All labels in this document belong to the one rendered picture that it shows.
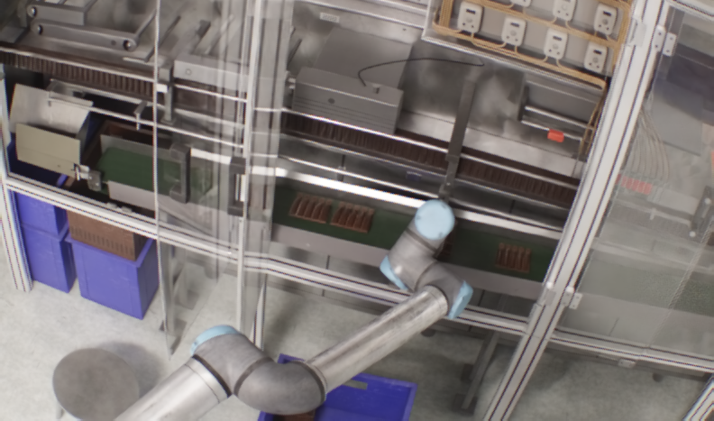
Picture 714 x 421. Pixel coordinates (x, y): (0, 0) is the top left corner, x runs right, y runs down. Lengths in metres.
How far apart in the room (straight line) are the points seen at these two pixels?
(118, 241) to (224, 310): 0.53
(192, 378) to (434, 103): 1.28
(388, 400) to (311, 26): 1.10
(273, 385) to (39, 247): 1.57
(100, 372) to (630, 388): 1.91
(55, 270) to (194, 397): 1.52
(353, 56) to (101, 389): 1.24
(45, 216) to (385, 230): 1.14
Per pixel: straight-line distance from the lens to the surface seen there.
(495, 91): 2.78
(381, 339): 2.08
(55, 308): 3.39
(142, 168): 2.90
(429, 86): 2.82
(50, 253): 3.28
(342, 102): 2.51
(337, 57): 2.64
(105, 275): 3.21
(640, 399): 3.45
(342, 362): 2.00
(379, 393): 2.76
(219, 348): 1.94
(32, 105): 3.01
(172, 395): 1.91
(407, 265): 2.30
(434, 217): 2.30
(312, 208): 2.75
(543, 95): 2.63
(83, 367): 2.91
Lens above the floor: 2.63
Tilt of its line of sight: 44 degrees down
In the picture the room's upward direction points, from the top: 8 degrees clockwise
